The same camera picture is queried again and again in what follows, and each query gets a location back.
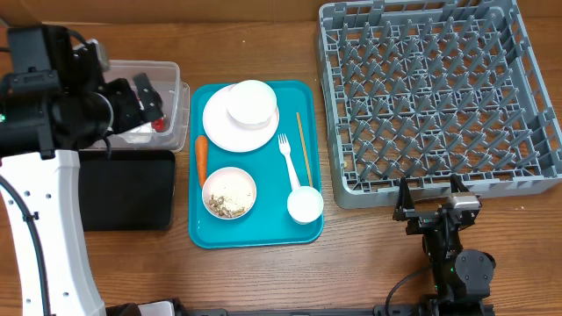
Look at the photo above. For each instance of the pink bowl with food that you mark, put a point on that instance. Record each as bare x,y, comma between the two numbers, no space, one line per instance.
229,193

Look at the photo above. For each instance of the red ketchup packet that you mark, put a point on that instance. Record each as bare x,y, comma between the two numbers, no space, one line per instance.
156,126

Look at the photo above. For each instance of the wooden chopstick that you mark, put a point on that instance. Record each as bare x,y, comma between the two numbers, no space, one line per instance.
303,144

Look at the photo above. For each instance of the white bowl on plate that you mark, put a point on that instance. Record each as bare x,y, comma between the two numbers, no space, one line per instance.
251,103

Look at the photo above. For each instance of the clear plastic bin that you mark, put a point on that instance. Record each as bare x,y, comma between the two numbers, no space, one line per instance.
165,78

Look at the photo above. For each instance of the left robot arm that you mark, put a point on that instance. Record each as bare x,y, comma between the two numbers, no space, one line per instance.
55,103

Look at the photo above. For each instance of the grey plastic dish rack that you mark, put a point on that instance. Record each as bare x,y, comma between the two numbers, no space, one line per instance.
424,90

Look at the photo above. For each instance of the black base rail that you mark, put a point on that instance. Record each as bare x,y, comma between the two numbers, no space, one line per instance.
174,307

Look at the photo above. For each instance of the black plastic tray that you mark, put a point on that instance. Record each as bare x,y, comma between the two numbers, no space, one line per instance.
128,190

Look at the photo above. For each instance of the white plastic cup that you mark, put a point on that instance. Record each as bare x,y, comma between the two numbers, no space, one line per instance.
305,205

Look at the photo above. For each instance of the orange carrot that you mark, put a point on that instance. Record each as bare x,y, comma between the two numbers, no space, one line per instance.
201,152

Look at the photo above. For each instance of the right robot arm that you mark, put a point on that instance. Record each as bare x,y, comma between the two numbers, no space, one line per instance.
462,276

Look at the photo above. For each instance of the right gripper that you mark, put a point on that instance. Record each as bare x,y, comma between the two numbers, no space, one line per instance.
424,218

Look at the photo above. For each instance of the white round plate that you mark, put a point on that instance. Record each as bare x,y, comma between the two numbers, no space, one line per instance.
225,133

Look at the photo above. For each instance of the teal plastic tray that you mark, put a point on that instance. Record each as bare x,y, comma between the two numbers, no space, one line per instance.
268,222

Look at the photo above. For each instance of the white napkin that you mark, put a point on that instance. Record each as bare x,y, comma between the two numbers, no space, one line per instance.
138,135

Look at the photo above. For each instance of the white plastic fork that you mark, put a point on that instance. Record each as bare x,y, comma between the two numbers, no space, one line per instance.
285,150

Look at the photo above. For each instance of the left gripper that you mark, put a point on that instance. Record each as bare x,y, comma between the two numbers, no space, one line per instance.
126,93

